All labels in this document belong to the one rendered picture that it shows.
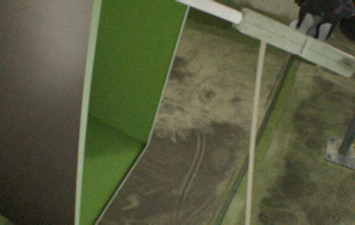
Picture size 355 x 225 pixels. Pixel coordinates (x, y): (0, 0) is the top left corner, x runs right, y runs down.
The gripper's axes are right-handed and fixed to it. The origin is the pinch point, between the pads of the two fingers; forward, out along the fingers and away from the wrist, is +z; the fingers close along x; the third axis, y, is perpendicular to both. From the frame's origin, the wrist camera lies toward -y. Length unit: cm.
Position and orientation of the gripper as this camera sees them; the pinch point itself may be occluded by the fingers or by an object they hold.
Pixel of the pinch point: (304, 49)
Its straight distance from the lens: 96.3
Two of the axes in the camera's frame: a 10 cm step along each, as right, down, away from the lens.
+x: -9.1, -2.6, -3.2
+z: -3.7, 8.6, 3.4
